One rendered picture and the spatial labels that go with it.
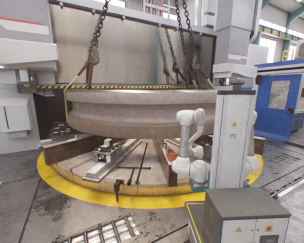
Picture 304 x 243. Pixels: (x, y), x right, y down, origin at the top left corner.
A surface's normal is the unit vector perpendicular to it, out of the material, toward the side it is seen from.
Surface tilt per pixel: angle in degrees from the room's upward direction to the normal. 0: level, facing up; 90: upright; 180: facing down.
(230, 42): 90
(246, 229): 90
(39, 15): 90
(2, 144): 90
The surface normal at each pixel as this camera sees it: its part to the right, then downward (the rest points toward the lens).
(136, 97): -0.09, 0.21
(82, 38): 0.48, 0.18
